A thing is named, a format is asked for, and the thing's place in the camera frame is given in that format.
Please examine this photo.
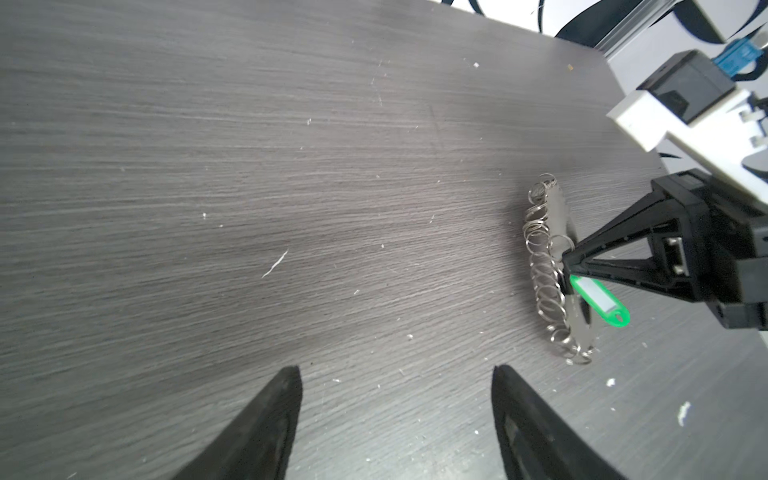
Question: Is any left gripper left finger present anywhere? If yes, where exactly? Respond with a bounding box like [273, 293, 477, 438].
[174, 366, 303, 480]

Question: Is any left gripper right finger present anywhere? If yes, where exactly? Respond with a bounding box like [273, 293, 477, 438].
[491, 365, 624, 480]

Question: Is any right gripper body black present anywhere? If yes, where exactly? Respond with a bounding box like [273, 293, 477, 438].
[651, 169, 767, 330]

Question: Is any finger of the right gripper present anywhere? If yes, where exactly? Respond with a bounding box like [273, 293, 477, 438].
[563, 192, 666, 270]
[566, 260, 706, 303]

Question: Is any green key tag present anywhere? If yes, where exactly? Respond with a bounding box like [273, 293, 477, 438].
[570, 276, 631, 328]

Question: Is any metal keyring chain loop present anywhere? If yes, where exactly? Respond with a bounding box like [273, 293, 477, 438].
[521, 173, 596, 366]

